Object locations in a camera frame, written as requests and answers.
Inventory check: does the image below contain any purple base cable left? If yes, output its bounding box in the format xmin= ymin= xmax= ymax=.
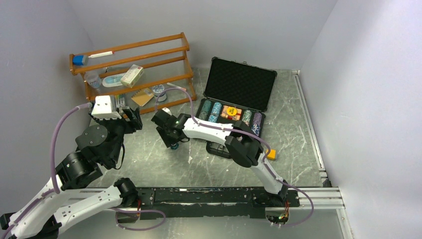
xmin=110 ymin=206 xmax=167 ymax=232

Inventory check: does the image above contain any white pink pen lower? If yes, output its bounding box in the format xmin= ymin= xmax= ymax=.
xmin=167 ymin=82 xmax=187 ymax=91

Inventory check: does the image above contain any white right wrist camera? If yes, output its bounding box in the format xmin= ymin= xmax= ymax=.
xmin=162 ymin=108 xmax=172 ymax=115

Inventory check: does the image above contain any green orange chip row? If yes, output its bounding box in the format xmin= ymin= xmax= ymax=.
xmin=241 ymin=110 xmax=252 ymax=126

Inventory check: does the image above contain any red playing card deck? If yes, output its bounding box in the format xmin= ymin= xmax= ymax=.
xmin=220 ymin=105 xmax=242 ymax=120

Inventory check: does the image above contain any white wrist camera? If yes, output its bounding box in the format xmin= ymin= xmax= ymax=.
xmin=90 ymin=95 xmax=121 ymax=120
xmin=162 ymin=108 xmax=172 ymax=115

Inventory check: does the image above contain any oval light blue dish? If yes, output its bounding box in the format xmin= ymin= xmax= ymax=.
xmin=102 ymin=73 xmax=125 ymax=88

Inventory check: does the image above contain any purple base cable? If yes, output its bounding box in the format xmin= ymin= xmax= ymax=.
xmin=270 ymin=184 xmax=315 ymax=228
xmin=110 ymin=206 xmax=167 ymax=232

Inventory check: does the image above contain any clear plastic bottle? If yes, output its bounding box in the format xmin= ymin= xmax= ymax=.
xmin=84 ymin=71 xmax=102 ymax=89

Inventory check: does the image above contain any yellow big blind button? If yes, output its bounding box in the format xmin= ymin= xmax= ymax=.
xmin=226 ymin=107 xmax=237 ymax=117

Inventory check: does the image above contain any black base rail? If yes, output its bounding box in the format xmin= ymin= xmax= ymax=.
xmin=121 ymin=187 xmax=300 ymax=220

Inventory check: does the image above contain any white green carton box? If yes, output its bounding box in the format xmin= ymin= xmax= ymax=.
xmin=121 ymin=64 xmax=144 ymax=88

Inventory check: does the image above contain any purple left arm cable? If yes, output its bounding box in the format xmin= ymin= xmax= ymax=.
xmin=0 ymin=103 xmax=93 ymax=239

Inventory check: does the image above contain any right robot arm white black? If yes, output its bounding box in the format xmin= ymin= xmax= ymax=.
xmin=152 ymin=108 xmax=288 ymax=206

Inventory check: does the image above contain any marker pen set pack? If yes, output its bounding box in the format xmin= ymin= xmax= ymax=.
xmin=115 ymin=94 xmax=126 ymax=108

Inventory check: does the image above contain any yellow notepad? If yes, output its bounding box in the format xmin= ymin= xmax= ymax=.
xmin=131 ymin=88 xmax=154 ymax=107

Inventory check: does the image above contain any blue white eraser block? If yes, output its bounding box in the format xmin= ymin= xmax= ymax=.
xmin=72 ymin=55 xmax=89 ymax=66

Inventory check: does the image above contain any white red pen top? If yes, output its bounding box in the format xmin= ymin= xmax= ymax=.
xmin=88 ymin=51 xmax=114 ymax=58

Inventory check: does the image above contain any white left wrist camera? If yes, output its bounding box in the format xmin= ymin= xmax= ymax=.
xmin=90 ymin=95 xmax=121 ymax=120

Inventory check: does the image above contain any orange wooden shelf rack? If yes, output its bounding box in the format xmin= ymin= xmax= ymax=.
xmin=69 ymin=32 xmax=198 ymax=114

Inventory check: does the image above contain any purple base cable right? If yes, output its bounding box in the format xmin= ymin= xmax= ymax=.
xmin=270 ymin=184 xmax=315 ymax=228

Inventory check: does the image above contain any white dealer button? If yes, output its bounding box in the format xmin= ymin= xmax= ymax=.
xmin=267 ymin=149 xmax=277 ymax=161

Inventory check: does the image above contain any green chip stack row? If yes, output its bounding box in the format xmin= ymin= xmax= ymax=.
xmin=198 ymin=100 xmax=211 ymax=120

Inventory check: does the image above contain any aluminium frame rail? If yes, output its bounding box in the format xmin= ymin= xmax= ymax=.
xmin=292 ymin=70 xmax=345 ymax=210

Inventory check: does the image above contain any light blue red chip row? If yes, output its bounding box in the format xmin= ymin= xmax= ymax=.
xmin=208 ymin=102 xmax=222 ymax=122

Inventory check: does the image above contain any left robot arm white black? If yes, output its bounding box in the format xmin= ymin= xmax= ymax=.
xmin=0 ymin=107 xmax=142 ymax=239

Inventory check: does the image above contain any black poker set case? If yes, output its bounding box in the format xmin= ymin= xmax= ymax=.
xmin=194 ymin=56 xmax=278 ymax=158

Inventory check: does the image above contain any cleaning gel jar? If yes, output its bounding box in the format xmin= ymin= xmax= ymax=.
xmin=152 ymin=84 xmax=167 ymax=102

